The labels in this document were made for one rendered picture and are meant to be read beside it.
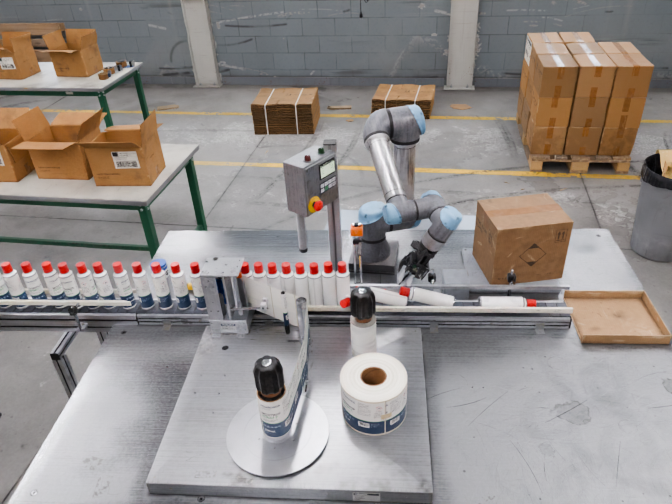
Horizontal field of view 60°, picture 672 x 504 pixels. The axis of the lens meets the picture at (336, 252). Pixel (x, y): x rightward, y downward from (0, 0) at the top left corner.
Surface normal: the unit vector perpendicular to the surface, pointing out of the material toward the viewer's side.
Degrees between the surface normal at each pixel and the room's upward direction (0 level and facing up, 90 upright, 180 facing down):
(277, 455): 0
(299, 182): 90
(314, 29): 90
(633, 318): 0
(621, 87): 90
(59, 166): 90
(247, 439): 0
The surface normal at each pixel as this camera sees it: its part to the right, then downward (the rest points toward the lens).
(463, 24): -0.18, 0.55
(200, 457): -0.05, -0.83
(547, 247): 0.12, 0.55
